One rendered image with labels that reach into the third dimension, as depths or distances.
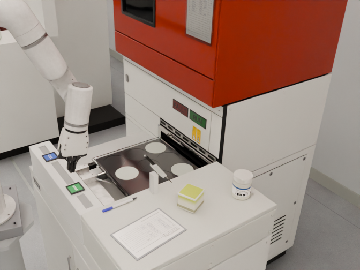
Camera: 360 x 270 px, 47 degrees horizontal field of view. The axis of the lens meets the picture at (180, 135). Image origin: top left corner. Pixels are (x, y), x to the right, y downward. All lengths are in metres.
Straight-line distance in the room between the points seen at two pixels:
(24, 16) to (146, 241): 0.78
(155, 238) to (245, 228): 0.33
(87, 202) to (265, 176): 0.92
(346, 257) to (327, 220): 0.34
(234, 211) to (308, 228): 1.55
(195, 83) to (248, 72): 0.21
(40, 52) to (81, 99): 0.20
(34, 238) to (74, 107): 1.60
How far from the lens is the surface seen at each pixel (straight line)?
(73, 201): 1.57
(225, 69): 1.58
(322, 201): 3.30
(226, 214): 1.50
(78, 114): 1.44
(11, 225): 1.68
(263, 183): 2.10
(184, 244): 1.38
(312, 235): 2.98
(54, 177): 1.71
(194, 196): 1.45
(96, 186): 1.77
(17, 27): 1.33
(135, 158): 1.89
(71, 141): 1.49
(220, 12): 1.49
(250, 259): 1.66
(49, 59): 1.36
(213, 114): 1.70
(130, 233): 1.41
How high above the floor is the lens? 1.93
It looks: 30 degrees down
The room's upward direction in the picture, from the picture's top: 2 degrees clockwise
